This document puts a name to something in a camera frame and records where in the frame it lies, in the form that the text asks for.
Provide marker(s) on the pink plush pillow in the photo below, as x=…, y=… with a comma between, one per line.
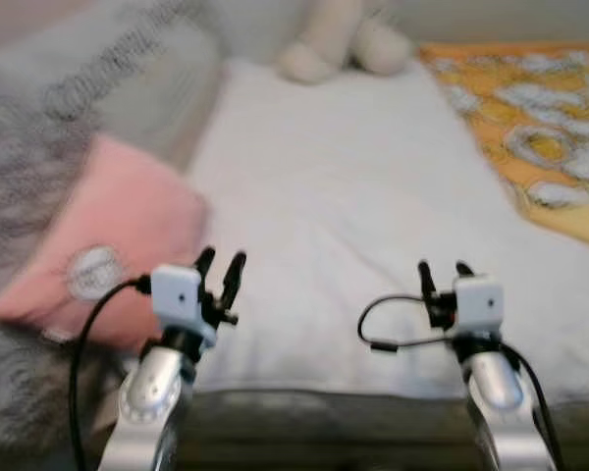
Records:
x=118, y=216

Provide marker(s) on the yellow cartoon print blanket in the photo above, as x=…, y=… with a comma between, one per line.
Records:
x=530, y=118

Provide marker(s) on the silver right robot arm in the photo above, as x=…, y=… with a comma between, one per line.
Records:
x=501, y=402

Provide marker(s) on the white quilted mattress pad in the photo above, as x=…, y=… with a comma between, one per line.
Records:
x=353, y=216

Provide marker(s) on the grey printed headboard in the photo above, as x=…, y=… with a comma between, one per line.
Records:
x=69, y=78

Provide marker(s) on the cream plush toy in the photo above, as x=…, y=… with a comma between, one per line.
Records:
x=339, y=44

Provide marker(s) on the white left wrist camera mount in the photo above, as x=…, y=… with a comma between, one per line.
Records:
x=177, y=299

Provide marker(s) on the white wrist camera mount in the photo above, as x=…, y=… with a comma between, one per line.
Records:
x=177, y=299
x=481, y=304

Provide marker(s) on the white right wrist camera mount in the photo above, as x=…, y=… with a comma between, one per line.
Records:
x=481, y=304

